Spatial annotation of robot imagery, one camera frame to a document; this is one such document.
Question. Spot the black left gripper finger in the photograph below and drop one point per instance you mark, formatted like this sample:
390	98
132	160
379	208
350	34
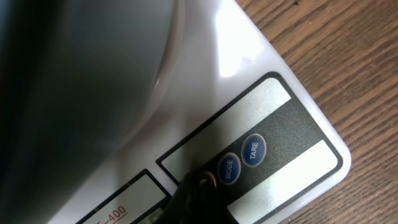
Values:
196	201

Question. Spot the white digital kitchen scale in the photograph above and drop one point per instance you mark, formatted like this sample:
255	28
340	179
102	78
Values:
234	111

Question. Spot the blue metal bowl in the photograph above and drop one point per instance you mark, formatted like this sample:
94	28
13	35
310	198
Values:
78	80

